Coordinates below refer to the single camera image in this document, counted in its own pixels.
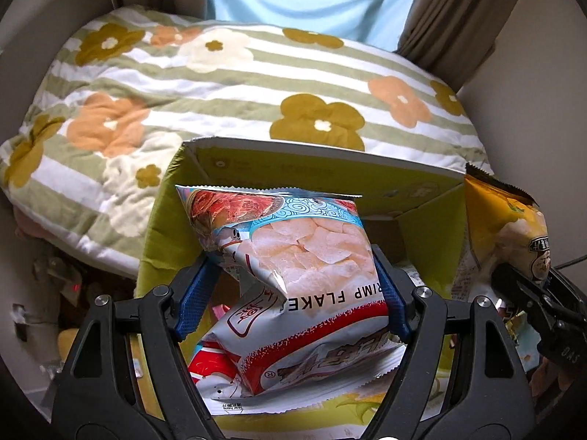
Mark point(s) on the shrimp chip snack bag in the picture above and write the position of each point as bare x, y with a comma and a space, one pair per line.
293, 247

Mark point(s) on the striped floral quilt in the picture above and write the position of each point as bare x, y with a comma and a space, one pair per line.
229, 82

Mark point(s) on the green cardboard box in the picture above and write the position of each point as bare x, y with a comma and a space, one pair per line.
321, 174

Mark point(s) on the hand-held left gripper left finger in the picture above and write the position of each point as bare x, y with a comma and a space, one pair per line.
198, 297

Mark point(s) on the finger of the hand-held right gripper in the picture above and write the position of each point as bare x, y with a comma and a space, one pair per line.
566, 291
520, 291

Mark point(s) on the yellow snack bag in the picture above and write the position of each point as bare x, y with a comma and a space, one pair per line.
495, 229

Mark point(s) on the red white snack bag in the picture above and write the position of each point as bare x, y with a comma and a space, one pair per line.
215, 369

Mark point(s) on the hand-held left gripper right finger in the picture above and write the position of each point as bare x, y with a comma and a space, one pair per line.
394, 303

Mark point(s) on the pink cloth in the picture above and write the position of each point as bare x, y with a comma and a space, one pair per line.
28, 227

